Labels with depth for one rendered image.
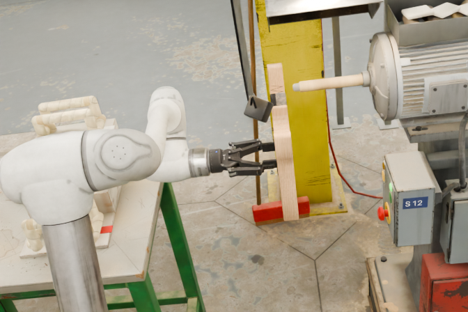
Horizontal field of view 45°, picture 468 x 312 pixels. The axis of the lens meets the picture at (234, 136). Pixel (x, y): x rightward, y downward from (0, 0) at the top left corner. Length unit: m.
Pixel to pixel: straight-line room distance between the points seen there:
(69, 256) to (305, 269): 1.72
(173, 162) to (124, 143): 0.60
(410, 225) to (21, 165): 0.96
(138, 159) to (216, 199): 2.14
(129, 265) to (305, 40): 1.35
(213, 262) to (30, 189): 1.80
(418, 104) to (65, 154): 0.94
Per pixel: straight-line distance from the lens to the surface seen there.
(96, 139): 1.17
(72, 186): 1.19
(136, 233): 1.75
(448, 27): 1.58
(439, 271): 1.97
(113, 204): 1.83
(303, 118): 2.76
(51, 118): 1.90
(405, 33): 1.55
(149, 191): 1.90
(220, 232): 3.05
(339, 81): 1.65
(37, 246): 1.81
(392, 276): 2.38
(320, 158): 2.91
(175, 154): 1.71
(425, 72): 1.58
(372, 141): 3.57
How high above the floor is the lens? 2.07
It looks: 34 degrees down
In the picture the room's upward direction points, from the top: 10 degrees counter-clockwise
